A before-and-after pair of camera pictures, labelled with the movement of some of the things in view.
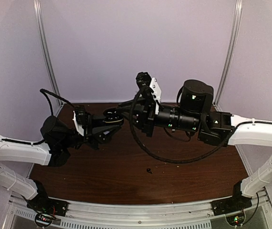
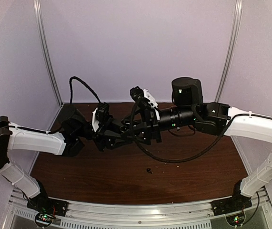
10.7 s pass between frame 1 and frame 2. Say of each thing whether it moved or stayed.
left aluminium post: stayed
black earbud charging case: moved
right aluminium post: stayed
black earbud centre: stayed
